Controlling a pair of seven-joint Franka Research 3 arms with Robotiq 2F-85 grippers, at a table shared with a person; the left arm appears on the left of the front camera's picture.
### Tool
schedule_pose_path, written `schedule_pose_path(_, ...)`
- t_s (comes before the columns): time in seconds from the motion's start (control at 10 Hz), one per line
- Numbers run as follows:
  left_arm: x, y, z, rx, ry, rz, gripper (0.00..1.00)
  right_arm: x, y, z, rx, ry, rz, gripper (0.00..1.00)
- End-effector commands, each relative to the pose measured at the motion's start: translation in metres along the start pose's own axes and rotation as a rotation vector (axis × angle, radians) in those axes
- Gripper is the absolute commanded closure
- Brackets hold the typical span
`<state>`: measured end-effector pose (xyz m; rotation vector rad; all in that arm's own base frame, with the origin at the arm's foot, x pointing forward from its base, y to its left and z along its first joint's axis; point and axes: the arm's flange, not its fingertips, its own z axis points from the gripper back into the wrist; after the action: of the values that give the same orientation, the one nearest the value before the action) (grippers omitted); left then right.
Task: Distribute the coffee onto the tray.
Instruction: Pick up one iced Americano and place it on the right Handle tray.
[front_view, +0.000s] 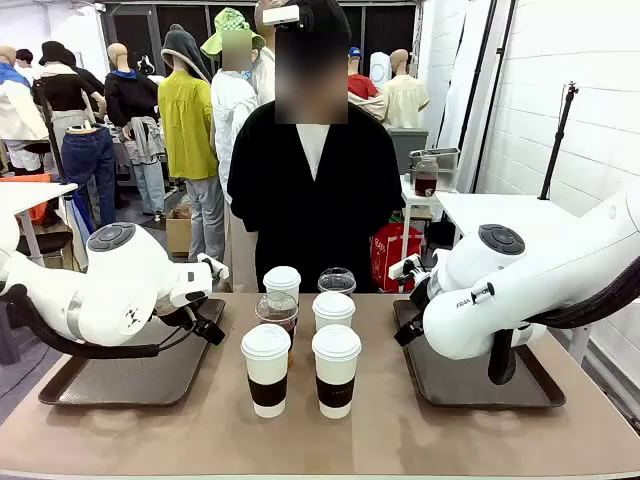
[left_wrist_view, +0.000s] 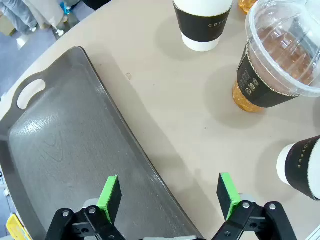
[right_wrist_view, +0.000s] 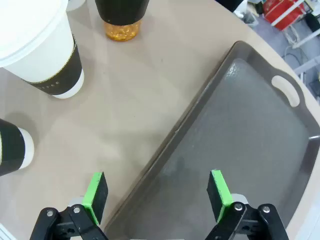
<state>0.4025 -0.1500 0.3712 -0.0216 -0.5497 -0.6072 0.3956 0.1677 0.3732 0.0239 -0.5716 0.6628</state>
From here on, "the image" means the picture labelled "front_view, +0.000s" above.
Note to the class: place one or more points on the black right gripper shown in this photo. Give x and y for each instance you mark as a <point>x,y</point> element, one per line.
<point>419,296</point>

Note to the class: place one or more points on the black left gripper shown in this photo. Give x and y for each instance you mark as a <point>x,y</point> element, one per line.
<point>175,314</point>

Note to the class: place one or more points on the white paper cup black sleeve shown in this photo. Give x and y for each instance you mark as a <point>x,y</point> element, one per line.
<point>333,310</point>
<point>281,282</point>
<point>336,365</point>
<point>266,365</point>

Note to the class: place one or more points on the clear plastic iced coffee cup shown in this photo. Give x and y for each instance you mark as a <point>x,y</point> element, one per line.
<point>337,281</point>
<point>276,307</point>

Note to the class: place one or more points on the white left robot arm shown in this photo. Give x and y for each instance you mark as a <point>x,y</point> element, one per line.
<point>115,290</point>

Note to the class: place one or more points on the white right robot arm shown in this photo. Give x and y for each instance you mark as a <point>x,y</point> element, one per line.
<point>500,300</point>

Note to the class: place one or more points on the dark brown serving tray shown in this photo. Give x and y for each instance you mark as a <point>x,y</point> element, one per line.
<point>135,380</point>
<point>450,380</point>

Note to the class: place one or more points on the metal tray container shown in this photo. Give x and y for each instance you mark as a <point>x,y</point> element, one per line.
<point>445,157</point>

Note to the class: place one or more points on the red shopping bag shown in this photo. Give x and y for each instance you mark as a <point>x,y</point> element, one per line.
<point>392,250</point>

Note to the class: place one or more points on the cardboard box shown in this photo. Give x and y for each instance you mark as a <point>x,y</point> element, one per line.
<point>178,235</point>

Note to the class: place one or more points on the small white side table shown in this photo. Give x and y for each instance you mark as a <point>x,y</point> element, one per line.
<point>417,200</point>

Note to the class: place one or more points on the person in black cardigan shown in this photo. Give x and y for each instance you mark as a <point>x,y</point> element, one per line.
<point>310,225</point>

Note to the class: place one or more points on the large white table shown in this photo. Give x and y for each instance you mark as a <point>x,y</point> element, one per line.
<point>500,210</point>

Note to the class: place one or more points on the glass jar brown liquid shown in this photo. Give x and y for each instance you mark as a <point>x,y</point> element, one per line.
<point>426,177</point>

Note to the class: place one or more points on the grey storage bin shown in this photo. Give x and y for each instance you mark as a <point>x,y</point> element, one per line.
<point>410,150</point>

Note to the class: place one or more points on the mannequin in yellow blouse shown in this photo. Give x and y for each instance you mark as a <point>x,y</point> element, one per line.
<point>187,125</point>

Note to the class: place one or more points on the blue jeans on torso form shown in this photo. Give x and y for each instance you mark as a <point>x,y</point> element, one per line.
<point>87,160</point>

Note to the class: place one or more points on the white desk with orange item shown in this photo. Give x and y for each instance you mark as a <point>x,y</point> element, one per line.
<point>30,192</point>

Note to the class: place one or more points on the mannequin in cream blouse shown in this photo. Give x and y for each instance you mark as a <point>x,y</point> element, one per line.
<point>405,100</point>

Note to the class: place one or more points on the mannequin in black sweater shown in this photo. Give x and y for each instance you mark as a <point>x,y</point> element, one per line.
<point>127,97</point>

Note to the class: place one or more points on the black tripod stand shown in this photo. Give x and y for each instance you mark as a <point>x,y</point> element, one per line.
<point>559,135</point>

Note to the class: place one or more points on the mannequin in red shirt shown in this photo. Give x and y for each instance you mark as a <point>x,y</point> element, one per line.
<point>361,85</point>

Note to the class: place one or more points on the white oval fan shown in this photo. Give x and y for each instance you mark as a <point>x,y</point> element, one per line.
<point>381,70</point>

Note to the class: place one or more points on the grey hooded hat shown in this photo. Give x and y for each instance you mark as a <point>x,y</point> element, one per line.
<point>180,50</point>

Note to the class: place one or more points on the mannequin with black bucket hat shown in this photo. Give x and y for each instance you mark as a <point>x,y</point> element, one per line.
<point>62,90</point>

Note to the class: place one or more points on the mannequin in blue white jacket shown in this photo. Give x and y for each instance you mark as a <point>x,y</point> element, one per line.
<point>15,110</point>

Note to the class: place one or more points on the green checked sun hat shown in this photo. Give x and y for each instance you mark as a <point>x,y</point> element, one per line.
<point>227,22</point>

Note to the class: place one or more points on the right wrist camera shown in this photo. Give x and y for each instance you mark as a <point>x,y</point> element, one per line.
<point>404,268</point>

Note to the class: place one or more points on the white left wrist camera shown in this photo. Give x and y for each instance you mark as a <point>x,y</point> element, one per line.
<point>212,265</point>

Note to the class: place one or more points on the white head-mounted camera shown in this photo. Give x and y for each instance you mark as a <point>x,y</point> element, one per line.
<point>280,15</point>

